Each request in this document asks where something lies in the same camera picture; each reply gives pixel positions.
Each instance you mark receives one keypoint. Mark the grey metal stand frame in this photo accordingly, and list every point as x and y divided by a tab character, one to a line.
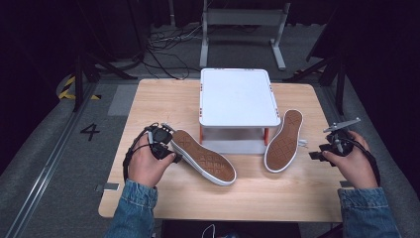
244	16

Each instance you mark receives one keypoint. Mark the yellow and black tape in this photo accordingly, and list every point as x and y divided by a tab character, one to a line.
67	86

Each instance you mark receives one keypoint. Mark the black tripod stand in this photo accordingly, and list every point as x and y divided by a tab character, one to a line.
79	82
340	82

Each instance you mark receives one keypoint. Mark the grey tape piece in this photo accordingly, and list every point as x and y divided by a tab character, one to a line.
110	186

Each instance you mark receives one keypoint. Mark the person's right hand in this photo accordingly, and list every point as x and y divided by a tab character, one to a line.
358	168

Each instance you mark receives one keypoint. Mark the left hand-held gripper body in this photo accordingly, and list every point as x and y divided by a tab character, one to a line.
161	136

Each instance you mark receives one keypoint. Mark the black canvas sneaker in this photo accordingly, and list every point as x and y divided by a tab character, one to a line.
204	158
284	142

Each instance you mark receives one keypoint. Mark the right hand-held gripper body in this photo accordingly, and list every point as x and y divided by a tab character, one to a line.
341	143

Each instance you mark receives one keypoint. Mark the black box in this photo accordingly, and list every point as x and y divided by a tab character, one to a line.
247	230

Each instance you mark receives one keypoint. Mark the white shoe rack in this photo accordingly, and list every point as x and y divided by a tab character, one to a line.
237	97

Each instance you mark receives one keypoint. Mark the person's left hand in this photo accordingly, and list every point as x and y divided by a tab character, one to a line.
143	167

